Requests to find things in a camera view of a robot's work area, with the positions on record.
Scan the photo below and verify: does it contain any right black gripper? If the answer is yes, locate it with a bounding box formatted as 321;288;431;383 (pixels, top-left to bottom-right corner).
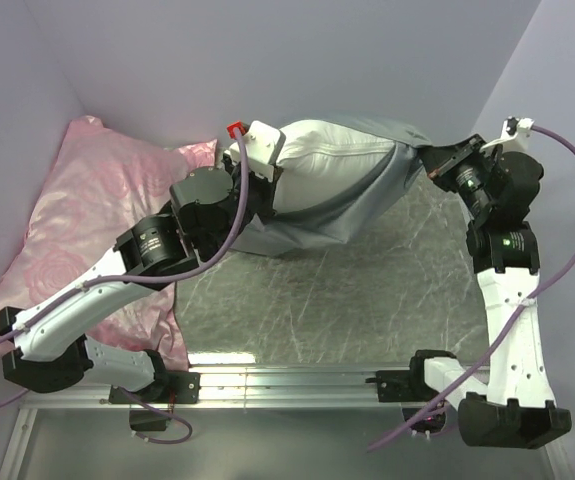
419;134;498;218

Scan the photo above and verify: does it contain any grey pillowcase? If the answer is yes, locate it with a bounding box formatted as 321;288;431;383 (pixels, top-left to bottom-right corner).
233;115;431;256

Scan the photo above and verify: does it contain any white pillow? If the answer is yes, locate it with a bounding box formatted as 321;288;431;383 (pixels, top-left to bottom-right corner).
273;120;395;214

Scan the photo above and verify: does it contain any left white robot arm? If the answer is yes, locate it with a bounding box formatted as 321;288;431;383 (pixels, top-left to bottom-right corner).
0;147;277;402

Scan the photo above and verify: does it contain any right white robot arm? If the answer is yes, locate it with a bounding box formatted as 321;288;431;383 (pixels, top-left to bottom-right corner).
407;135;572;449

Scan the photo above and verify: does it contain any pink rose satin pillow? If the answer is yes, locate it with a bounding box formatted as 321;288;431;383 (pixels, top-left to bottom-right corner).
0;115;218;371

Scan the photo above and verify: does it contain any right controller board with leds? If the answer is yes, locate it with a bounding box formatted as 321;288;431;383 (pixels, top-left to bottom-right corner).
407;404;457;439

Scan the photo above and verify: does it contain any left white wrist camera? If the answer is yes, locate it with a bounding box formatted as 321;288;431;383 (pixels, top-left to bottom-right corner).
225;120;286;182

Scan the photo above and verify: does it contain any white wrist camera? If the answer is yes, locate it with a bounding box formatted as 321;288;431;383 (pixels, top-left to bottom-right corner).
225;120;286;182
480;117;534;153

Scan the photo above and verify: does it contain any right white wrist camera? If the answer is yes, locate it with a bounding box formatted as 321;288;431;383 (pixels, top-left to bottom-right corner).
480;117;534;153

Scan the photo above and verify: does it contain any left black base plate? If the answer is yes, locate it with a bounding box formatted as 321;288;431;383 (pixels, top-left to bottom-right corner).
136;371;201;404

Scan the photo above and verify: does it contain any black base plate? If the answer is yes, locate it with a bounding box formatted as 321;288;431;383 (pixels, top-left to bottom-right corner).
136;371;201;404
365;369;437;403

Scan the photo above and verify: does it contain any aluminium front rail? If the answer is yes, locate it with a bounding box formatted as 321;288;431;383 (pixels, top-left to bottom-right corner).
21;363;493;410

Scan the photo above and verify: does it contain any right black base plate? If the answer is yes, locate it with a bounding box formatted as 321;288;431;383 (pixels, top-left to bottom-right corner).
365;369;437;403

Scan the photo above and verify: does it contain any black box under rail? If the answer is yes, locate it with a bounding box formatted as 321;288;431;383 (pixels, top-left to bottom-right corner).
129;409;170;433

